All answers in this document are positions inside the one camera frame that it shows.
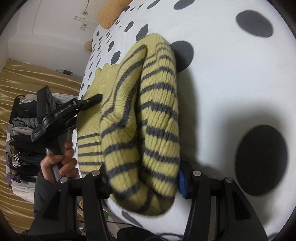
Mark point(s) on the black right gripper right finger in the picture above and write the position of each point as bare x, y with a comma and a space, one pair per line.
219, 209

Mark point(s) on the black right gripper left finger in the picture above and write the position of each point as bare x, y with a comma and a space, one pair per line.
93, 190

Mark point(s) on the yellow grey striped knit sweater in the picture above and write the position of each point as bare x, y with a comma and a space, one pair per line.
133, 133

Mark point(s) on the black jacket sleeve forearm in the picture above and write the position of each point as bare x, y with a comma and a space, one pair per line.
55, 211

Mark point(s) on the person's left hand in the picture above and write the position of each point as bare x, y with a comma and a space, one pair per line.
68, 168

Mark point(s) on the golden satin curtain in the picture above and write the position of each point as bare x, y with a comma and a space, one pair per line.
18, 78

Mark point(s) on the beige round plush toy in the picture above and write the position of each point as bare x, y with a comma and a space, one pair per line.
88, 46

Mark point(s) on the mustard orange pillow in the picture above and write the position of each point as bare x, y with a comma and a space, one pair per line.
111, 12

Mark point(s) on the white polka dot bed cover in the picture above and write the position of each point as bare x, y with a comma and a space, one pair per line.
236, 89

